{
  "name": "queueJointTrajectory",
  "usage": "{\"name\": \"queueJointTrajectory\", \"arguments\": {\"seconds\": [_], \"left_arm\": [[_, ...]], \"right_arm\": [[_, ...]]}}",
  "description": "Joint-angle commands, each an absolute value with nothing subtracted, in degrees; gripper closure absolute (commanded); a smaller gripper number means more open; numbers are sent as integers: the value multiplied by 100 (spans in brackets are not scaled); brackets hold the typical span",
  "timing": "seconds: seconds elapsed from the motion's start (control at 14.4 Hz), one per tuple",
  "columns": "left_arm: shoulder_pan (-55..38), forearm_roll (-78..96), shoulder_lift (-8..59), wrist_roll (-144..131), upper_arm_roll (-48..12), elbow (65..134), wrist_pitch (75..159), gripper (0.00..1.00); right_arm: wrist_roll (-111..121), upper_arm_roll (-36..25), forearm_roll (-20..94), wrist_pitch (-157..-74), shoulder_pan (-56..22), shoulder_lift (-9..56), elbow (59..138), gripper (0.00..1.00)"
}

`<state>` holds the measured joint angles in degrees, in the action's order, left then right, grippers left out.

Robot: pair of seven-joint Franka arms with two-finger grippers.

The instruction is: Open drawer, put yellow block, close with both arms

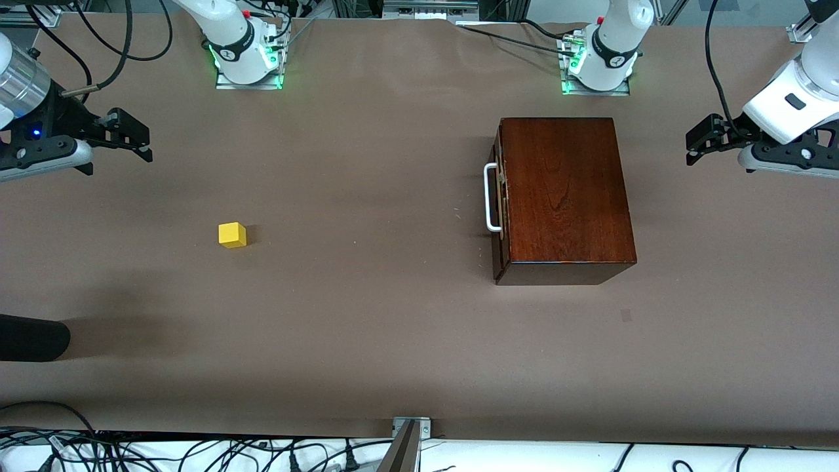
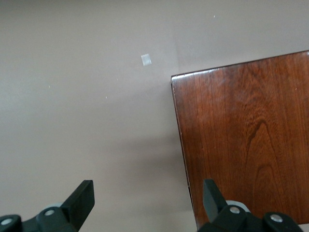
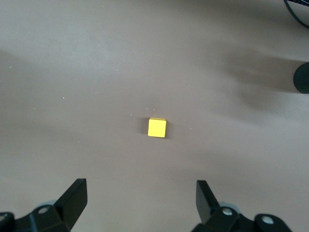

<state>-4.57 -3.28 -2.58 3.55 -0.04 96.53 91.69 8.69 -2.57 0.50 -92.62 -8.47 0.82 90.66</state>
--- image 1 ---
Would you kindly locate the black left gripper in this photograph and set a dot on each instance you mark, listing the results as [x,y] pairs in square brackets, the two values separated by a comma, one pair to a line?
[735,129]

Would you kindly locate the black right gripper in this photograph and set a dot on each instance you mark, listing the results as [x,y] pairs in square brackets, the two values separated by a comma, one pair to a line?
[65,118]

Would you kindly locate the yellow cube block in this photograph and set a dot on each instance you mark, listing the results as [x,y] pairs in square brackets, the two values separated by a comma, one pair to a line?
[232,235]

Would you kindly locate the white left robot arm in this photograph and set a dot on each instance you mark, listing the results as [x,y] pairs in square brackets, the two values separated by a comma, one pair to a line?
[616,39]

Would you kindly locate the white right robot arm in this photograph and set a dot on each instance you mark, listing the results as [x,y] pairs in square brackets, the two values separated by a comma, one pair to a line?
[229,33]

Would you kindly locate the dark wooden drawer cabinet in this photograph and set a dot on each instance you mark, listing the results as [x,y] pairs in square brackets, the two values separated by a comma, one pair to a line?
[564,190]

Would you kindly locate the black cylindrical object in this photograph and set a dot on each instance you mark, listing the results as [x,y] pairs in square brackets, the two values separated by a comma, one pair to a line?
[33,337]

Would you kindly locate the brown table cover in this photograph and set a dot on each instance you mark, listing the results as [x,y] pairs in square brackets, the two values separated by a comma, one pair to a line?
[367,328]

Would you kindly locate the grey metal device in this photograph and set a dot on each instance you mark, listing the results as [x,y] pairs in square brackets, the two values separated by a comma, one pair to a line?
[429,8]

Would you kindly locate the black power plug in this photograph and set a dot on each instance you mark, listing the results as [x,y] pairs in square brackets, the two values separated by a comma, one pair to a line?
[293,464]
[351,462]

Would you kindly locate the dark metal beam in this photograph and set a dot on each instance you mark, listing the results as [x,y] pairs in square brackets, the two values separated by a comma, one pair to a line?
[400,452]

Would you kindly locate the metal base plate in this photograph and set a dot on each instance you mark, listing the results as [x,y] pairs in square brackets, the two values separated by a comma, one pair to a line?
[226,84]
[570,88]

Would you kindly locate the aluminium frame profile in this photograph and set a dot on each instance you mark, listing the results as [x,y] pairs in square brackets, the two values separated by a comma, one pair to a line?
[809,26]

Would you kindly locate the small metal bracket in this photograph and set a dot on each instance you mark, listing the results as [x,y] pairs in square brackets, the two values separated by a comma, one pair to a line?
[419,425]

